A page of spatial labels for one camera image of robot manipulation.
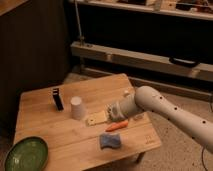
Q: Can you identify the metal pole stand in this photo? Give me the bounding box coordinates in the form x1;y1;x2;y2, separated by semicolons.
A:
74;0;92;47

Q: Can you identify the black handle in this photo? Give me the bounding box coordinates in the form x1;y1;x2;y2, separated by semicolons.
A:
169;57;200;68

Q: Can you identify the grey long shelf beam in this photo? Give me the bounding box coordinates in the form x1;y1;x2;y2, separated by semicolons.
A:
71;41;213;82

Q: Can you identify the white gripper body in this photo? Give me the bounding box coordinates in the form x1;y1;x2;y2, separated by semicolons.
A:
107;95;142;122

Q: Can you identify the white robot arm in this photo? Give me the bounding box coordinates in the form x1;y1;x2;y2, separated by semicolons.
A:
86;86;213;153

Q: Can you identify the blue sponge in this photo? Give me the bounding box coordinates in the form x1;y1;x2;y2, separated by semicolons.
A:
99;134;121;149

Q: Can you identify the orange carrot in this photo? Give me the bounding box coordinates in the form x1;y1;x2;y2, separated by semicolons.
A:
105;120;128;132

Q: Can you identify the wooden table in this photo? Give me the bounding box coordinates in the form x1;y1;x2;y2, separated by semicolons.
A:
14;74;161;171

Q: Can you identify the white paper cup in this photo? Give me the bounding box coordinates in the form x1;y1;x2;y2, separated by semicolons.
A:
70;96;85;120

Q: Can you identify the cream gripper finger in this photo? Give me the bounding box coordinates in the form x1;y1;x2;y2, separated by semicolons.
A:
86;110;107;126

